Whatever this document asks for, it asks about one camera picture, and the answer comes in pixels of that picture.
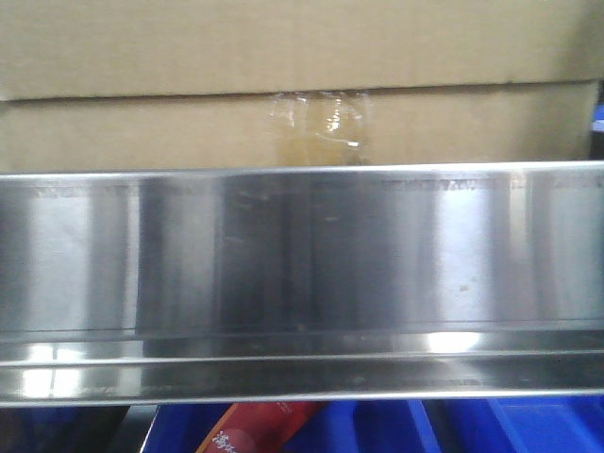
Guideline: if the brown cardboard carton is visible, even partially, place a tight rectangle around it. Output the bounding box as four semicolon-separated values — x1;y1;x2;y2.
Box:
1;1;603;173

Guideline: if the blue bin lower shelf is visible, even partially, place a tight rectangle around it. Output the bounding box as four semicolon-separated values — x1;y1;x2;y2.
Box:
141;396;603;452

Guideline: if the red printed package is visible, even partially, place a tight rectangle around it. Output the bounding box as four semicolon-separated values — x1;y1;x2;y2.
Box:
196;401;327;452

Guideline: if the steel shelf front rail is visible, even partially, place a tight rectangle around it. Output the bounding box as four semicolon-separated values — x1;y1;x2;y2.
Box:
1;161;603;407

